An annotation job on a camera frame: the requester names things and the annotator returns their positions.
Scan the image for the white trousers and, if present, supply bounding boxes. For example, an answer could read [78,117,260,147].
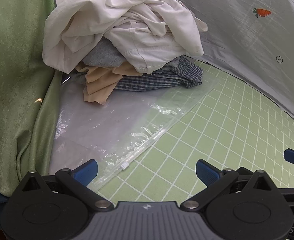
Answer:
[104,0,208,74]

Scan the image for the clear zipper storage bag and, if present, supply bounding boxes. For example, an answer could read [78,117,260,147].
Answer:
[49,72,220,191]

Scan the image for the green grid table cloth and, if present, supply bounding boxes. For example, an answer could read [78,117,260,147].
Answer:
[100,63,294,203]

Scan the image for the beige tan garment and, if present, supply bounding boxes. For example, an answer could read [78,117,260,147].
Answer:
[75,61,142,105]

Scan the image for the green curtain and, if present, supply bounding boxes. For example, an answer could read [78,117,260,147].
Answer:
[0,0,62,197]

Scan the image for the blue checked shirt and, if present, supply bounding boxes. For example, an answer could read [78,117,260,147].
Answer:
[115,56,203,92]

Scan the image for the grey garment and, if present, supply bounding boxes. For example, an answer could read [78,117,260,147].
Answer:
[82,38,126,67]

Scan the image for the grey carrot print curtain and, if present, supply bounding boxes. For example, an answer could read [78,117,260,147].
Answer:
[180,0,294,119]

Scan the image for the cream white garment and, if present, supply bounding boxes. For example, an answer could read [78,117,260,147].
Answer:
[42,0,163,74]

